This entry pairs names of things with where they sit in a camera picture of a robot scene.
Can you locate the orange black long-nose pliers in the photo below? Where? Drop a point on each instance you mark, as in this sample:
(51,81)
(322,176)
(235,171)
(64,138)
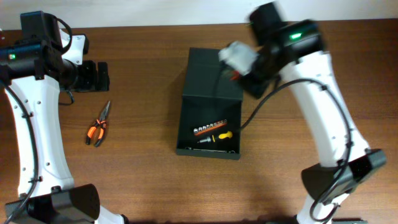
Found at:
(101,124)

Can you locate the yellow black stubby screwdriver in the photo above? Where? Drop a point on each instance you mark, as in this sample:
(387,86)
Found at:
(217,137)

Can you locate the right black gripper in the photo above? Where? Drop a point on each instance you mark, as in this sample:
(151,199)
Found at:
(253,88)

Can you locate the black open gift box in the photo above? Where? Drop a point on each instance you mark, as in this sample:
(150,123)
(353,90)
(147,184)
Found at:
(208,96)

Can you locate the orange socket rail set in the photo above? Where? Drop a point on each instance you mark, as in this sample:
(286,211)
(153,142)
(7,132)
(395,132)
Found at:
(209,127)

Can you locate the silver ratchet wrench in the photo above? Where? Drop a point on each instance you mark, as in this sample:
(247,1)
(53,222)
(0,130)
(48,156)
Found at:
(210,150)

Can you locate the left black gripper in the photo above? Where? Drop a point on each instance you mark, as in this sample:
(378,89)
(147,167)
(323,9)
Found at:
(90,76)

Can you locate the red handled cutting pliers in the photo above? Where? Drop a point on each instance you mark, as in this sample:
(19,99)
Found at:
(235,75)

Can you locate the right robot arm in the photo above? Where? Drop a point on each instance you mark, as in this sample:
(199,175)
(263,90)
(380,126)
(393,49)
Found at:
(296,54)

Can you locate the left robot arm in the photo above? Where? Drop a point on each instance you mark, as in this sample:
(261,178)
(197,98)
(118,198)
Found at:
(47,61)

